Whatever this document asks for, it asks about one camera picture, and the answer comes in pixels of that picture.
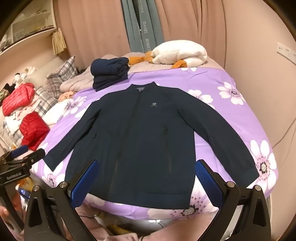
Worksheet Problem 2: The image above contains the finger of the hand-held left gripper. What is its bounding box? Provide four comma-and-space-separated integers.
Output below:
7, 145, 29, 159
21, 148, 46, 168

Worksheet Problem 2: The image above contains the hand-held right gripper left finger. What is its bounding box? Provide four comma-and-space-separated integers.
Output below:
24, 159, 100, 241

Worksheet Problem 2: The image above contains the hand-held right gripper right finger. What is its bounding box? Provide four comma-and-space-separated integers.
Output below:
195, 159, 271, 241

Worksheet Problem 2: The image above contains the navy zip jacket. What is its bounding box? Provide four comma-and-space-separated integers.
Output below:
44, 81, 259, 209

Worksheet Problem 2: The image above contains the stack of folded navy clothes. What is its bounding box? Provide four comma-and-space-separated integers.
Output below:
90, 57, 130, 91

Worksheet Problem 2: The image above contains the red down jacket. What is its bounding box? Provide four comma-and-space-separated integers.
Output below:
20, 112, 50, 151
2, 83, 36, 117

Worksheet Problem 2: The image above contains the white quilt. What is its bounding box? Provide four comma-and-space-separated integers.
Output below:
43, 101, 70, 126

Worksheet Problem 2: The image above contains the plaid cloth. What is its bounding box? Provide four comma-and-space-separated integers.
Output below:
35, 86, 59, 116

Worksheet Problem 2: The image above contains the peach cloth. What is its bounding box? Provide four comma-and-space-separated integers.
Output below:
58, 91, 77, 102

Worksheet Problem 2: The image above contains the person's pink clothing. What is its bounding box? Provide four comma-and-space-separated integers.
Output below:
76, 204, 208, 241

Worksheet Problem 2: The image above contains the small plush toy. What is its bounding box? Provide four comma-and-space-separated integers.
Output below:
13, 67, 37, 84

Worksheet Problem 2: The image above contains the beige quilt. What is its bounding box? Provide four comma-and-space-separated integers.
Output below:
60, 54, 130, 92

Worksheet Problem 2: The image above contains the plaid pillow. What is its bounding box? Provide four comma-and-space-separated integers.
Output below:
46, 56, 78, 93

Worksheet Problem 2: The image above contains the purple floral bed sheet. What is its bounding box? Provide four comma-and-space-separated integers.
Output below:
30, 67, 279, 219

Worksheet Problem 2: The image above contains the beige tassel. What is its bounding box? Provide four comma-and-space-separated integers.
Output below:
51, 28, 67, 54

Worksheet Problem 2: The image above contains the white shelf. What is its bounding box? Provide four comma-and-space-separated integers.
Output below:
0, 0, 57, 56

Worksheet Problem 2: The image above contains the white plush goose toy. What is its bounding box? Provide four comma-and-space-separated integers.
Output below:
126, 40, 207, 69

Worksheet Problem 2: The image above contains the pink curtain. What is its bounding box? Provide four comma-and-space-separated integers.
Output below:
54, 0, 130, 70
159, 0, 226, 70

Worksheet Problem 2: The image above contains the white power strip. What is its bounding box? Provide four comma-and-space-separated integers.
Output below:
277, 42, 296, 61

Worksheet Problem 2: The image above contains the grey-green printed curtain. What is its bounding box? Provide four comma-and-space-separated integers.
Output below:
121, 0, 164, 52

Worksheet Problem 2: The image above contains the thin black cable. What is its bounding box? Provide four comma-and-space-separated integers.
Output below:
77, 214, 102, 220

